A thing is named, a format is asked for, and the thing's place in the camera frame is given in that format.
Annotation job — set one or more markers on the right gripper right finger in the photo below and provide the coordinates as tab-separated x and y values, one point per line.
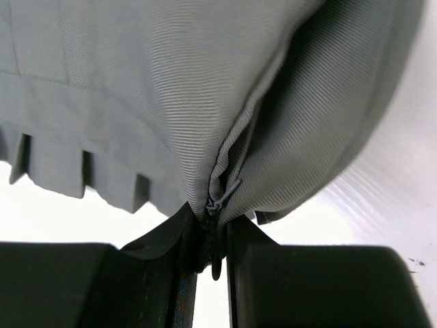
273	285

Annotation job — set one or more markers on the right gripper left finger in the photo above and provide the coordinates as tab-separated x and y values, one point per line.
149	282

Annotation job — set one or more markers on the grey pleated skirt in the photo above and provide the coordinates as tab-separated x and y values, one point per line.
173	102

